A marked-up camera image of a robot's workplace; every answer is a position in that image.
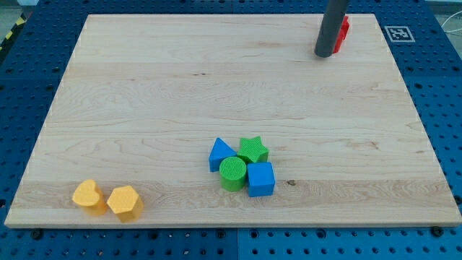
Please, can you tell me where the white fiducial marker tag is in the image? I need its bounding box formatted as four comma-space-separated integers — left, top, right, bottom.
385, 25, 415, 43

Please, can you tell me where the wooden board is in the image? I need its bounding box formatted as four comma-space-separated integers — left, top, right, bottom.
5, 14, 461, 229

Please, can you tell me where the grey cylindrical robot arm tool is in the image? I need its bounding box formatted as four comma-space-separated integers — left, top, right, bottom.
314, 0, 350, 58

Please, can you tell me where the blue triangle block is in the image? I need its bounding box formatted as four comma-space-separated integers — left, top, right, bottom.
209, 137, 237, 172

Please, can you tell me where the yellow heart block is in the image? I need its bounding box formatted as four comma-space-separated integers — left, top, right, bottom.
71, 179, 108, 217

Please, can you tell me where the yellow black hazard tape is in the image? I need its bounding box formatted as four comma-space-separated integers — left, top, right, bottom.
1, 14, 27, 51

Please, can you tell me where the green star block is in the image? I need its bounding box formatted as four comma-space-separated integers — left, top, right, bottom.
237, 136, 269, 163

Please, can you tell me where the red block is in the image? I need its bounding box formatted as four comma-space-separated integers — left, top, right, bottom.
333, 15, 350, 53

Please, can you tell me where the green cylinder block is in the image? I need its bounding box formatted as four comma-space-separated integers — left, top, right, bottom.
219, 157, 247, 192

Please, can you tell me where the white cable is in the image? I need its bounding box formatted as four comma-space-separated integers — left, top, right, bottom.
440, 9, 462, 35

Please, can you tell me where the blue cube block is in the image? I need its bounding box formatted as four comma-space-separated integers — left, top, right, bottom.
248, 162, 276, 197

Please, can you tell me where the yellow hexagon block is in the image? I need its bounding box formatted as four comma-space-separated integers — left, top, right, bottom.
107, 186, 144, 223

